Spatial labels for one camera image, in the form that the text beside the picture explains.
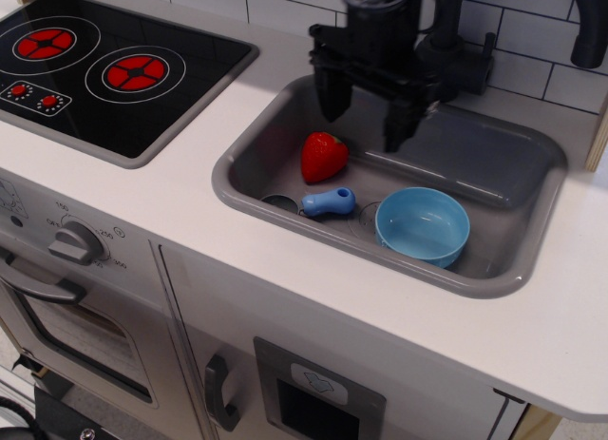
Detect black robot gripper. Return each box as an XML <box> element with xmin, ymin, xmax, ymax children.
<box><xmin>310</xmin><ymin>2</ymin><xmax>440</xmax><ymax>153</ymax></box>

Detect blue handled metal spoon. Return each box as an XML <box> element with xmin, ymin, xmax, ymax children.
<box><xmin>260</xmin><ymin>186</ymin><xmax>357</xmax><ymax>220</ymax></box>

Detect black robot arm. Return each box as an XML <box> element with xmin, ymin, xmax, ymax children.
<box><xmin>309</xmin><ymin>0</ymin><xmax>463</xmax><ymax>153</ymax></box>

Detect light blue plastic bowl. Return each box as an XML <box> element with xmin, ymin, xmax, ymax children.
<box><xmin>374</xmin><ymin>187</ymin><xmax>470</xmax><ymax>268</ymax></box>

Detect grey plastic sink basin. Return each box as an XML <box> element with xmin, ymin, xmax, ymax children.
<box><xmin>212</xmin><ymin>76</ymin><xmax>567</xmax><ymax>298</ymax></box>

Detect red toy strawberry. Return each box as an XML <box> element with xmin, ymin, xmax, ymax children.
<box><xmin>300</xmin><ymin>132</ymin><xmax>350</xmax><ymax>183</ymax></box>

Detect dark grey toy faucet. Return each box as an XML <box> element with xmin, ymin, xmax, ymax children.
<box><xmin>416</xmin><ymin>0</ymin><xmax>607</xmax><ymax>102</ymax></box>

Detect black toy stove top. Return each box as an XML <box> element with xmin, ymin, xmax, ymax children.
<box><xmin>1</xmin><ymin>0</ymin><xmax>258</xmax><ymax>169</ymax></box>

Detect grey oven dial knob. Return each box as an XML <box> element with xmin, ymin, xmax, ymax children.
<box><xmin>47</xmin><ymin>221</ymin><xmax>105</xmax><ymax>266</ymax></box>

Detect grey cabinet door handle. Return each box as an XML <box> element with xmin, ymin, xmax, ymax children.
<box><xmin>203</xmin><ymin>354</ymin><xmax>240</xmax><ymax>432</ymax></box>

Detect grey oven door handle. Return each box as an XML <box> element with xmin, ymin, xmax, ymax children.
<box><xmin>1</xmin><ymin>249</ymin><xmax>86</xmax><ymax>305</ymax></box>

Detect black cable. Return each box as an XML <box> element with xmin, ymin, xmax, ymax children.
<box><xmin>0</xmin><ymin>395</ymin><xmax>48</xmax><ymax>440</ymax></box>

